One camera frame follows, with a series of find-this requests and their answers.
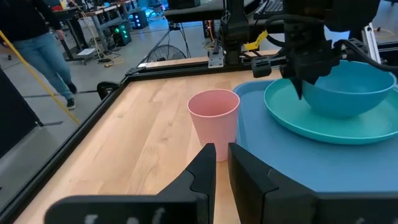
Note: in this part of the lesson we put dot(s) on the computer tower with blue lights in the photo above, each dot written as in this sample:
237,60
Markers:
140,18

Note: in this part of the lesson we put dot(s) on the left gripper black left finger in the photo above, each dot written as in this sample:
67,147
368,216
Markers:
196,186

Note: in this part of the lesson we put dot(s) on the wooden-top desk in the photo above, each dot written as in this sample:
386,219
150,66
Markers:
102,11

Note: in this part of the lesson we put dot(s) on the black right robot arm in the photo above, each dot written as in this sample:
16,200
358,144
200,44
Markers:
234,31

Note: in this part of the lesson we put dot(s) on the person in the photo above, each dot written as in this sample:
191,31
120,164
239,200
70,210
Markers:
31,18

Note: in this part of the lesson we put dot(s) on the blue plastic tray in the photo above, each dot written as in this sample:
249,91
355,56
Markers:
295,161

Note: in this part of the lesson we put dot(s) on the black keyboard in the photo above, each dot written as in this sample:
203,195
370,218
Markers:
273,6

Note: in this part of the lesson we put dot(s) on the black table edge frame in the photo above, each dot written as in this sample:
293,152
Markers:
62,149

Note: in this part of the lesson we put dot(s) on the teal plastic plate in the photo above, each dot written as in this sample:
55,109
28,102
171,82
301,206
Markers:
311,124

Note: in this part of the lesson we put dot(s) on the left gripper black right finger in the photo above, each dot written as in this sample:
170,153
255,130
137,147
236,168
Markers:
264,199

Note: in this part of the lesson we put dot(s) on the yellow tag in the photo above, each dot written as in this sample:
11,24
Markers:
256,42

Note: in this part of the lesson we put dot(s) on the black room divider screen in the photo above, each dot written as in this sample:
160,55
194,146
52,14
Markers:
15,118

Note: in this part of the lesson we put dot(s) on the black work desk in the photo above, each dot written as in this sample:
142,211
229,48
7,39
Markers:
192,12

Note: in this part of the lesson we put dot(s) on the blue plastic bowl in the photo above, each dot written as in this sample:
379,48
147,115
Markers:
348,99

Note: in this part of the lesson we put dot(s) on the silver aluminium bracket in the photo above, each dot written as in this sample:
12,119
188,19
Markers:
371,43

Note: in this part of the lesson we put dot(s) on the white paper sheet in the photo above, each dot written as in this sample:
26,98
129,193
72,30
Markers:
86,51

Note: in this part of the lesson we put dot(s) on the computer tower with green lights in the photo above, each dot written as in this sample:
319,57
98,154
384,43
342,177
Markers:
121,34

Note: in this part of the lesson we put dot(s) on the pink ribbed plastic cup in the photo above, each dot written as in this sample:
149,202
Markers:
214,124

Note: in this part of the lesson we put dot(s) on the black standing desk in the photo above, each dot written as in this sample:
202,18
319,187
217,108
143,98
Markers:
73,28

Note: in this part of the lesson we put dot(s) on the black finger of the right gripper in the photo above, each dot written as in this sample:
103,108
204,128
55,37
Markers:
298,85
312,79

